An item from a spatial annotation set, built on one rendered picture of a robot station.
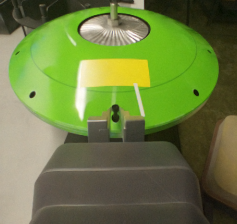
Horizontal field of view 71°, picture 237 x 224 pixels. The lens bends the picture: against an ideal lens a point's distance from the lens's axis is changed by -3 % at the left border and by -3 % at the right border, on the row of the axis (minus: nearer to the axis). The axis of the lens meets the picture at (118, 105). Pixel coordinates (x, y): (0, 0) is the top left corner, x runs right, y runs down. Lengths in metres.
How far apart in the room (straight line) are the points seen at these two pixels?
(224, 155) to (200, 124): 0.89
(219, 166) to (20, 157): 0.62
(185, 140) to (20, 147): 1.28
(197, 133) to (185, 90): 1.36
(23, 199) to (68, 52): 0.23
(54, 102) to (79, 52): 0.07
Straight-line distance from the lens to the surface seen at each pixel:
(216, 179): 0.70
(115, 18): 0.26
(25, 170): 0.34
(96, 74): 0.19
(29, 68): 0.24
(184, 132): 1.52
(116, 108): 0.16
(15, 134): 0.39
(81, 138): 0.33
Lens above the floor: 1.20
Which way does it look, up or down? 50 degrees down
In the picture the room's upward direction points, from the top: 1 degrees clockwise
